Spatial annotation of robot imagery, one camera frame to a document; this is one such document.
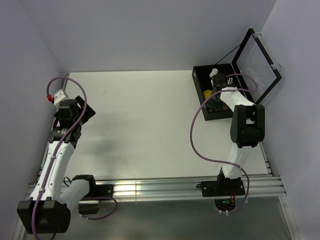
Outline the yellow sock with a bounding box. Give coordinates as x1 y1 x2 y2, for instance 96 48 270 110
203 90 213 100

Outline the grey sock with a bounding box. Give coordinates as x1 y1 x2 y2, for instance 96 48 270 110
207 98 226 112

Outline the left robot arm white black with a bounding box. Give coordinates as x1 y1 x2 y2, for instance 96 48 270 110
17 96 98 239

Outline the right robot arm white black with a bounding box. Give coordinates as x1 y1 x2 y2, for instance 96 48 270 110
203 68 265 195

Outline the black storage box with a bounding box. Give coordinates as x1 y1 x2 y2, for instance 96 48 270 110
192 63 248 121

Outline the black white striped rolled sock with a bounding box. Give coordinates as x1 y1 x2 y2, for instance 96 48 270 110
227 77 233 84

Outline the black electronics box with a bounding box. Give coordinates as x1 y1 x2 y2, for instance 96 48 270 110
78 202 100 215

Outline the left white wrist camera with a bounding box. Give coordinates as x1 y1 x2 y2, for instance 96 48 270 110
46 89 69 108

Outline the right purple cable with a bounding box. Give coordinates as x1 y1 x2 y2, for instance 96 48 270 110
189 73 259 215

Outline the glass box lid black frame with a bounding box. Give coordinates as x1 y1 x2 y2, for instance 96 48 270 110
231 28 282 104

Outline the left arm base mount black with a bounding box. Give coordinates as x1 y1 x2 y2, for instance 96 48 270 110
81 184 114 201

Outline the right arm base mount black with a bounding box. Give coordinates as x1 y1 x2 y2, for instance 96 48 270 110
196 174 246 197

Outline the aluminium frame rail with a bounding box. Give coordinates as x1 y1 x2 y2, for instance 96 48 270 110
56 174 291 240

